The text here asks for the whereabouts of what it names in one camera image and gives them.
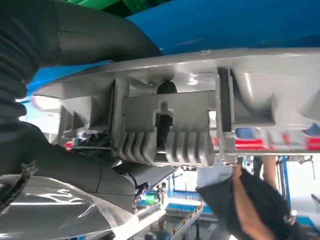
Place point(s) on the red barrier belt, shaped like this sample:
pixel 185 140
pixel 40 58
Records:
pixel 247 144

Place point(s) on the green plastic crate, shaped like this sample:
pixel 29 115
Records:
pixel 82 3

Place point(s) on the blue metal shelf rack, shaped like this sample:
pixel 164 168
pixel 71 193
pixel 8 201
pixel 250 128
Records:
pixel 225 23

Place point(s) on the person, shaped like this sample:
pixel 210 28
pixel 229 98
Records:
pixel 263 205

